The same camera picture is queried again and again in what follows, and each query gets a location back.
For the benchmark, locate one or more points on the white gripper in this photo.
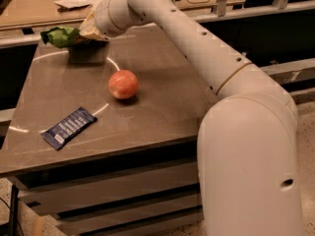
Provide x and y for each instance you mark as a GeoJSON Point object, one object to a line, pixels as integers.
{"type": "Point", "coordinates": [102, 20]}

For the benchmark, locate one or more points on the green rice chip bag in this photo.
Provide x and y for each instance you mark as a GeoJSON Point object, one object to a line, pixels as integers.
{"type": "Point", "coordinates": [61, 37]}

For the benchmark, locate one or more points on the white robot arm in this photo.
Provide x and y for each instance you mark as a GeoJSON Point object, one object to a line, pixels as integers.
{"type": "Point", "coordinates": [246, 149]}

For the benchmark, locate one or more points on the red apple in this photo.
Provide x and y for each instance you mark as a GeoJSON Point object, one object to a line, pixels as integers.
{"type": "Point", "coordinates": [123, 84]}

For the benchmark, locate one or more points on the blue snack bar wrapper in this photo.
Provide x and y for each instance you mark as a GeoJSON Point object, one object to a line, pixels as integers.
{"type": "Point", "coordinates": [68, 128]}

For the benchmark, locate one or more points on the grey drawer cabinet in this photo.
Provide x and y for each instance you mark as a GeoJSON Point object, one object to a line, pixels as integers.
{"type": "Point", "coordinates": [116, 191]}

